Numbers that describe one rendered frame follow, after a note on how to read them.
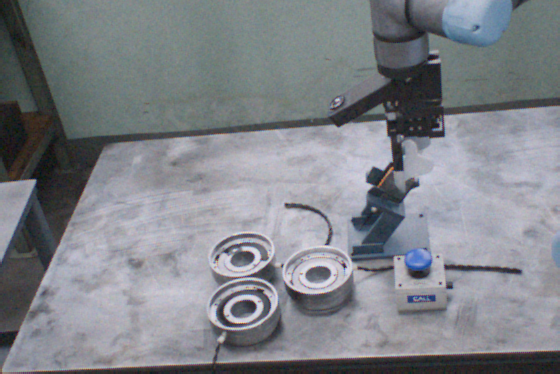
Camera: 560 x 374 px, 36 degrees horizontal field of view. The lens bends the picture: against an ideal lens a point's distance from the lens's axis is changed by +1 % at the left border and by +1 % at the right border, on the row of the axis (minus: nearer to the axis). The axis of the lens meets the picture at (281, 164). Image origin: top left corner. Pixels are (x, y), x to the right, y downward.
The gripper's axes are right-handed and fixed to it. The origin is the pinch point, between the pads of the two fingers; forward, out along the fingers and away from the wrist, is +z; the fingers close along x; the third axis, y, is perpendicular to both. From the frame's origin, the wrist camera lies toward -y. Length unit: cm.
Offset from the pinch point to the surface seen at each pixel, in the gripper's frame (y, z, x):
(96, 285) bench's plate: -50, 12, -6
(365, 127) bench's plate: -5.4, 11.9, 33.2
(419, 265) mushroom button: 1.9, 4.8, -15.1
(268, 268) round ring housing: -20.7, 8.8, -8.9
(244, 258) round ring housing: -25.3, 10.7, -4.0
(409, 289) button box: 0.3, 7.6, -16.8
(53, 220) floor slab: -119, 92, 118
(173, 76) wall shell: -75, 58, 151
